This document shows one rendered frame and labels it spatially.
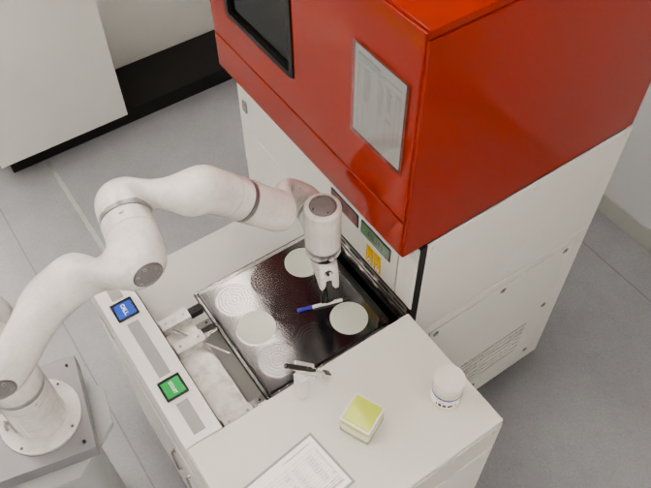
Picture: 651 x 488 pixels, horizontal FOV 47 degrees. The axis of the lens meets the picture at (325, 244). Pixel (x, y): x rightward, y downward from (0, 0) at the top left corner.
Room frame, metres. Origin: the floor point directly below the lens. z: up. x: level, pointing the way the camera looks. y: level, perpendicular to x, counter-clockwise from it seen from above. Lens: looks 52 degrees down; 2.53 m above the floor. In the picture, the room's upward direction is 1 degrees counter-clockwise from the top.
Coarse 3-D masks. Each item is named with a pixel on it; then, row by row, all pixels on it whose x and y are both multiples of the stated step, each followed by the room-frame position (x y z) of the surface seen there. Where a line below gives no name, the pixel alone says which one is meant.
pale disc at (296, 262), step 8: (304, 248) 1.24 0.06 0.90; (288, 256) 1.21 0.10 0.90; (296, 256) 1.21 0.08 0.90; (304, 256) 1.21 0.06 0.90; (288, 264) 1.18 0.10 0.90; (296, 264) 1.18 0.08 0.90; (304, 264) 1.18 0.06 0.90; (296, 272) 1.16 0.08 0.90; (304, 272) 1.16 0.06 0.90; (312, 272) 1.16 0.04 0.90
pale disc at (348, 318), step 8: (344, 304) 1.05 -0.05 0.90; (352, 304) 1.05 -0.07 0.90; (336, 312) 1.03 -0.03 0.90; (344, 312) 1.03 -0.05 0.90; (352, 312) 1.03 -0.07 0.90; (360, 312) 1.03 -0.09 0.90; (336, 320) 1.00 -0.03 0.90; (344, 320) 1.00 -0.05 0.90; (352, 320) 1.00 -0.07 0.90; (360, 320) 1.00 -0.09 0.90; (336, 328) 0.98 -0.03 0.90; (344, 328) 0.98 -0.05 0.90; (352, 328) 0.98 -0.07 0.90; (360, 328) 0.98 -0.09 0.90
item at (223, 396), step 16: (176, 336) 0.97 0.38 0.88; (192, 352) 0.93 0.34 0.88; (208, 352) 0.93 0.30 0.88; (192, 368) 0.88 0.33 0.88; (208, 368) 0.88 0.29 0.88; (224, 368) 0.88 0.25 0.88; (208, 384) 0.84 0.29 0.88; (224, 384) 0.84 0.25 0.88; (208, 400) 0.80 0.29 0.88; (224, 400) 0.80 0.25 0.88; (240, 400) 0.79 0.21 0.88; (224, 416) 0.75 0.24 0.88
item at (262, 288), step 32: (224, 288) 1.11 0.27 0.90; (256, 288) 1.11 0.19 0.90; (288, 288) 1.11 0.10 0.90; (352, 288) 1.11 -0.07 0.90; (224, 320) 1.01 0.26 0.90; (288, 320) 1.01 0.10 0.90; (320, 320) 1.00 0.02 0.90; (256, 352) 0.91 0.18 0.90; (288, 352) 0.91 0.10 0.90; (320, 352) 0.91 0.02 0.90
